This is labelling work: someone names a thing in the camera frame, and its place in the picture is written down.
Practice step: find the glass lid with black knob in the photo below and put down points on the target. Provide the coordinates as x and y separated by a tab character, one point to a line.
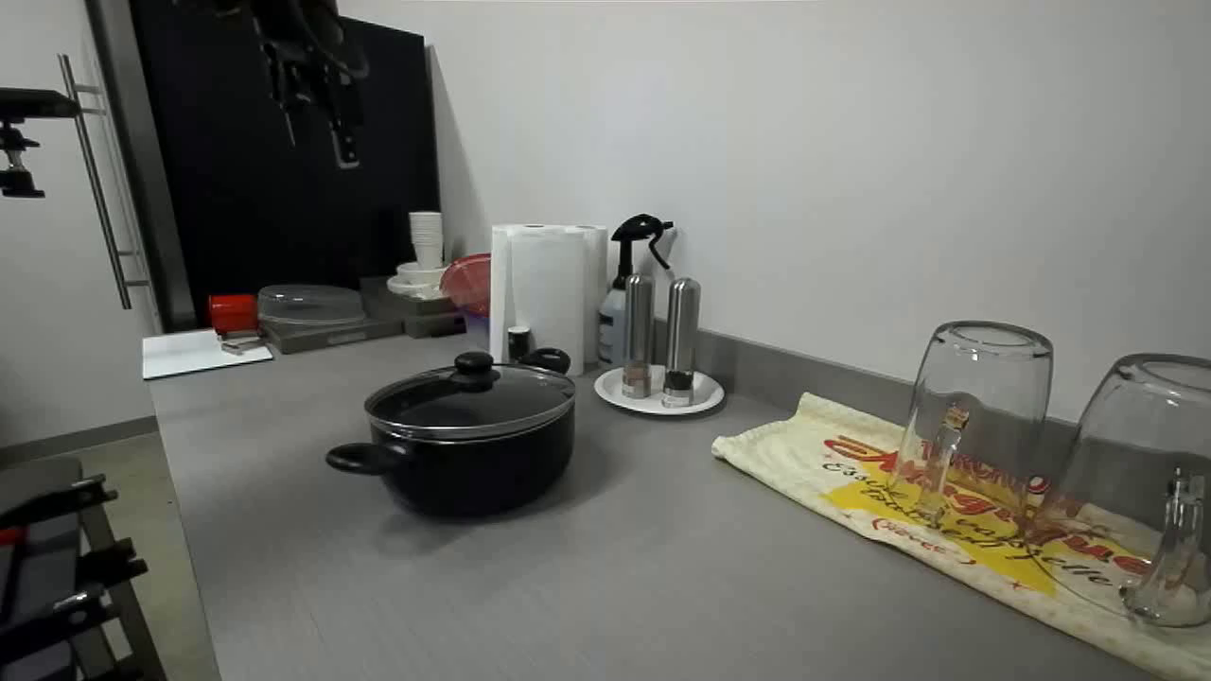
470	400

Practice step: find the black cooking pot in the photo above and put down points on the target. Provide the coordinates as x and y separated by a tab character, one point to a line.
468	476

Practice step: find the clear plastic container lid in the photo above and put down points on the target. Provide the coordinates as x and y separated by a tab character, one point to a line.
309	302

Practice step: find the left upturned wine glass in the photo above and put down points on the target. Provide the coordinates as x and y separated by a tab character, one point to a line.
972	416

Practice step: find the upturned wine glass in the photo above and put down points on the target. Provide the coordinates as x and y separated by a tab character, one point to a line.
972	416
1135	489

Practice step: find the right upturned wine glass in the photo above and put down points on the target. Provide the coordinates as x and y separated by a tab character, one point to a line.
1135	489

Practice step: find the spray bottle with black trigger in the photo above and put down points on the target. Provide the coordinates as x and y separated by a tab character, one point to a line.
611	316

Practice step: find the left steel grinder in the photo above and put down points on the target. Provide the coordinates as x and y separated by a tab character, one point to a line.
637	324

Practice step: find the steel grinder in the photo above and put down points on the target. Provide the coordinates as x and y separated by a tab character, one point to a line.
681	333
637	324

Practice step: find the white round plate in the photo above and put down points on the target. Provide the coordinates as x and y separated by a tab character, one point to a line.
661	400

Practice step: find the white paper towel roll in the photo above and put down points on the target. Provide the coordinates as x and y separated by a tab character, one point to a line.
551	281

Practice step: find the right steel grinder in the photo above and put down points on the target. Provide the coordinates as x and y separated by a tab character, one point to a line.
681	333

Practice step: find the cream printed kitchen towel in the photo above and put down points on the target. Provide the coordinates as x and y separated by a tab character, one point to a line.
837	460

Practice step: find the white paper sheet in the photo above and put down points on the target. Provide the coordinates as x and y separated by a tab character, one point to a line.
193	353

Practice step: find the metal door handle bar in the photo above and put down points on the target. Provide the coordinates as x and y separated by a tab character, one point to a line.
113	249

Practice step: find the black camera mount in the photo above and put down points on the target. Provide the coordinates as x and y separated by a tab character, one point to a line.
16	108

